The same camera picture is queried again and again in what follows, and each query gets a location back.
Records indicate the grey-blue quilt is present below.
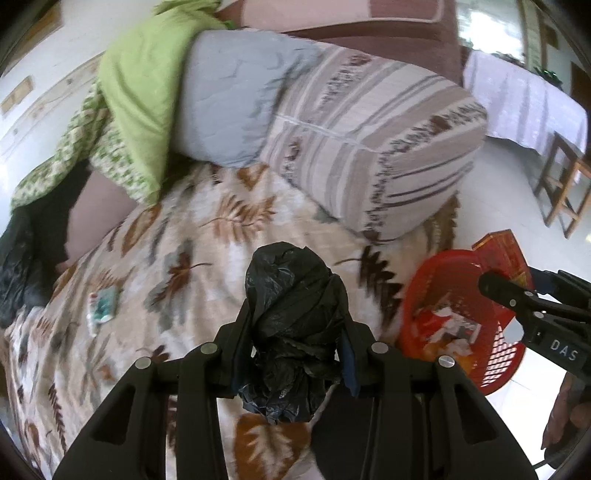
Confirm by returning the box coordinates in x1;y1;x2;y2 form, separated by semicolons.
178;30;324;169

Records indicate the mauve cushion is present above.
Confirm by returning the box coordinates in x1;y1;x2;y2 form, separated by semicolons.
65;173;139;268

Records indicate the brown sofa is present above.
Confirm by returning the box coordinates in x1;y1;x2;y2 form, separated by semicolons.
217;0;465;88

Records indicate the black garment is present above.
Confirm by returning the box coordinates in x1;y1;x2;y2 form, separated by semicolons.
39;159;93;278

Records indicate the orange medicine box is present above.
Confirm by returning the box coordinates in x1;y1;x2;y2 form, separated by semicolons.
422;346;474;376

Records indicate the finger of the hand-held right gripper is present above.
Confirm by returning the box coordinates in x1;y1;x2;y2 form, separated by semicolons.
478;271;552;330
529;268;591;303

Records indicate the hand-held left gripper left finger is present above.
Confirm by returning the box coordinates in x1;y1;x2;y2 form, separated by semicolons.
53;298;252;480

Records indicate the plain green blanket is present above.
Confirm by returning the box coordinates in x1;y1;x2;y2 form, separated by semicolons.
98;0;222;206

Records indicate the red patterned box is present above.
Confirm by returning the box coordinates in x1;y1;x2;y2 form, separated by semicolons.
472;228;534;287

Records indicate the table with lilac tablecloth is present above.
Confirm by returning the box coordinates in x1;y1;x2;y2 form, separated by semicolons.
463;50;588;158

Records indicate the striped folded quilt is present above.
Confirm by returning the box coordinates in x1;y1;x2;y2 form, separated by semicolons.
259;44;489;244

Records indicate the person's right forearm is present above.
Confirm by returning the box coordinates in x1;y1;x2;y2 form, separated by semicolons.
541;369;591;462

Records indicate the red white wrapper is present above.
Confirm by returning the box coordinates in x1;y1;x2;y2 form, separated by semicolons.
416;305;482;344

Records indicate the crumpled white paper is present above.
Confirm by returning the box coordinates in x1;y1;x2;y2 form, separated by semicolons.
429;336;472;357

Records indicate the window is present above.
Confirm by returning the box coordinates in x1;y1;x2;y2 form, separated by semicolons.
455;0;527;51

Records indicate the red plastic basket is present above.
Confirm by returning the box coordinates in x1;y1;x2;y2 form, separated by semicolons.
399;249;527;395

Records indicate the black plastic bag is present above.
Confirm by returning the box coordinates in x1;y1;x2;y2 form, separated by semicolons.
238;242;349;424

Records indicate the wooden chair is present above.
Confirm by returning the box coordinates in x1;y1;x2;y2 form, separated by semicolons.
533;131;591;238

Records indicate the wall switch plate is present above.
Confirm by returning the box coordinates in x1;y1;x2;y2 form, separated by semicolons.
0;76;34;115

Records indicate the small green white packet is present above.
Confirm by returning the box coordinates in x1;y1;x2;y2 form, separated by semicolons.
87;285;121;335

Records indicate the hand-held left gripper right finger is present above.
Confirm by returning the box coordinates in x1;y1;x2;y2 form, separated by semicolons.
339;318;539;480

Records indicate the green patterned cloth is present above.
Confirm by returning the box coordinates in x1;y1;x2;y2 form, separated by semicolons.
10;78;158;210

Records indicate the leaf print blanket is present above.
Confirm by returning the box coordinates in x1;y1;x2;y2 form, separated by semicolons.
0;161;458;480

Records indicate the dark shiny cloth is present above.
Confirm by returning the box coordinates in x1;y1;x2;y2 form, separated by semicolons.
0;210;51;326

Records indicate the wooden wall frame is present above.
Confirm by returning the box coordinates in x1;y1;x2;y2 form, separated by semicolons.
28;0;63;42

